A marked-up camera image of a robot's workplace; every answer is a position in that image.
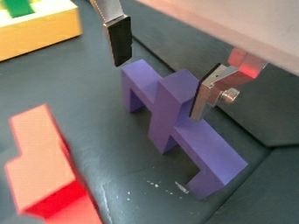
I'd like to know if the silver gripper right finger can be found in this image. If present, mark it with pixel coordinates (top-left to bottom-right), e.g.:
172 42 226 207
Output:
190 48 267 122

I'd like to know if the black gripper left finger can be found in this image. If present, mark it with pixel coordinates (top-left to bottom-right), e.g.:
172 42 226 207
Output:
89 0 132 67

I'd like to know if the purple notched block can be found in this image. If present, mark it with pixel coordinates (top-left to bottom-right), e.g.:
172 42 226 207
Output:
122 59 248 200

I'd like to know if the yellow wooden board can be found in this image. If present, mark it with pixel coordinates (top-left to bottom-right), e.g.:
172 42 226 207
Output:
0 0 81 61

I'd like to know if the green bar block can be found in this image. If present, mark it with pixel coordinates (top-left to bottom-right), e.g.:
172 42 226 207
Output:
3 0 33 18

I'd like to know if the red notched block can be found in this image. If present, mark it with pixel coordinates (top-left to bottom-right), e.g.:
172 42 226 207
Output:
4 104 103 224

